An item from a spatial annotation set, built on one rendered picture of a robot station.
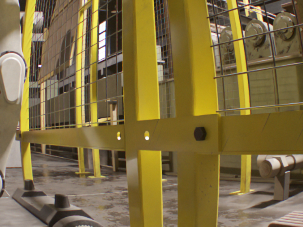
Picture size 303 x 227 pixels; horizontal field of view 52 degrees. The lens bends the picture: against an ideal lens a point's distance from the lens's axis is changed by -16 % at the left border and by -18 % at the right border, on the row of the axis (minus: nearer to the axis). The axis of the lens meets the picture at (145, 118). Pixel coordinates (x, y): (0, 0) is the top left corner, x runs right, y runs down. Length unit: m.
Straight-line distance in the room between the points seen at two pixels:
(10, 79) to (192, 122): 0.66
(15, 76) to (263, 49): 2.06
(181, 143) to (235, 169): 2.34
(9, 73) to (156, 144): 0.59
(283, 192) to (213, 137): 1.42
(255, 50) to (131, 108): 2.19
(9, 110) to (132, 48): 0.50
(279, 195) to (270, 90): 0.96
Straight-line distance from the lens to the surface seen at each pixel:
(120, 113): 4.42
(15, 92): 1.04
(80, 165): 3.83
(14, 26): 1.13
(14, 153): 4.37
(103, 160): 4.39
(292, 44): 2.55
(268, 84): 2.60
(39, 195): 1.30
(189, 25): 0.54
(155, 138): 0.59
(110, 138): 0.74
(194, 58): 0.53
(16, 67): 1.05
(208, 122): 0.49
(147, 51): 0.68
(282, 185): 1.88
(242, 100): 2.18
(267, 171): 1.76
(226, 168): 2.95
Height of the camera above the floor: 0.42
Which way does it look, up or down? 2 degrees up
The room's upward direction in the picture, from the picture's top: 2 degrees counter-clockwise
